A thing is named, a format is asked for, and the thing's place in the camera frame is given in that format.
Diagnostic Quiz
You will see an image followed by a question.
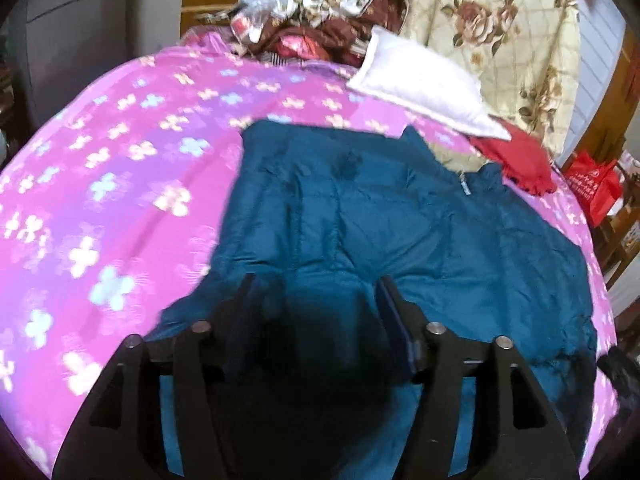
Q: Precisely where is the blue quilted down jacket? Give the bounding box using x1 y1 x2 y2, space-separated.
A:
153 120 597 479

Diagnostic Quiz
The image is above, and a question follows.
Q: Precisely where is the pink floral bed sheet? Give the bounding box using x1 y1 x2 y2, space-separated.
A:
0 29 622 478

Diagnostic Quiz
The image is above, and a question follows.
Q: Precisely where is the red shopping bag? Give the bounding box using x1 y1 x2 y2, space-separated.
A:
564 151 623 228

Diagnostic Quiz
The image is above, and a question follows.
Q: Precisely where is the red fringed cloth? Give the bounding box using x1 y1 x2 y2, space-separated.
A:
470 119 556 196

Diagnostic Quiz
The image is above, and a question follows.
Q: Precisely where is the white pillow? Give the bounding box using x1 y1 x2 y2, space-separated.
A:
347 26 511 141

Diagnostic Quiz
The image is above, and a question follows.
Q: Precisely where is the cream rose pattern quilt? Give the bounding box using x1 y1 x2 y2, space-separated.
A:
393 0 580 156

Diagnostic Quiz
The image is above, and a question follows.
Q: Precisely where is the grey refrigerator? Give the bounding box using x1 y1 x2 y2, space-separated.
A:
4 0 182 129

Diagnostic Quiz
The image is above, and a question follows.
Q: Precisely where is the clear plastic bag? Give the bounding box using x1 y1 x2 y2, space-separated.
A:
230 0 284 46

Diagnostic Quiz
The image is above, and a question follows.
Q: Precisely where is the brown floral blanket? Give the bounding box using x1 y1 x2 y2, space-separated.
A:
247 0 409 67

